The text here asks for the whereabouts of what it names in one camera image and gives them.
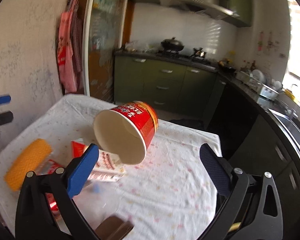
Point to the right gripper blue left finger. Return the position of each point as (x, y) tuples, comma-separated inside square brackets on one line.
[(79, 169)]

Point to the white floral tablecloth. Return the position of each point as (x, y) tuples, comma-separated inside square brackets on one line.
[(167, 196)]

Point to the dish rack with dishes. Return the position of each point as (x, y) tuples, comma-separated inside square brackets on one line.
[(255, 81)]

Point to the small metal pot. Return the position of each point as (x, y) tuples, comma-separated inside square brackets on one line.
[(199, 52)]

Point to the black wok on stove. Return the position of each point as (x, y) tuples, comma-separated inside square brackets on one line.
[(172, 44)]

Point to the orange sponge roll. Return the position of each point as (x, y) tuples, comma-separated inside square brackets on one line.
[(29, 160)]

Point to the green kitchen cabinets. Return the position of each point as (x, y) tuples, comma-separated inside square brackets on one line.
[(173, 85)]

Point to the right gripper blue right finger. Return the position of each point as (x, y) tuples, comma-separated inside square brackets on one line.
[(216, 170)]

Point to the red instant noodle cup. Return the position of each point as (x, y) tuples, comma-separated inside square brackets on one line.
[(126, 130)]

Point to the brown plastic tray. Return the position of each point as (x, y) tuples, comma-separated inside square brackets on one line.
[(114, 228)]

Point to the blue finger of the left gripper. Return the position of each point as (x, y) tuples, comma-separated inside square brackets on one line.
[(0, 99)]

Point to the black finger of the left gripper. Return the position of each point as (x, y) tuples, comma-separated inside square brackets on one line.
[(6, 118)]

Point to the red hanging apron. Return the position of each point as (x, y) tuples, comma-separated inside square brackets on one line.
[(69, 51)]

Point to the red white snack wrapper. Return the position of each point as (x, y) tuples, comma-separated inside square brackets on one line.
[(108, 168)]

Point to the crushed red soda can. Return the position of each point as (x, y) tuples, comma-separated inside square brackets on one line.
[(48, 168)]

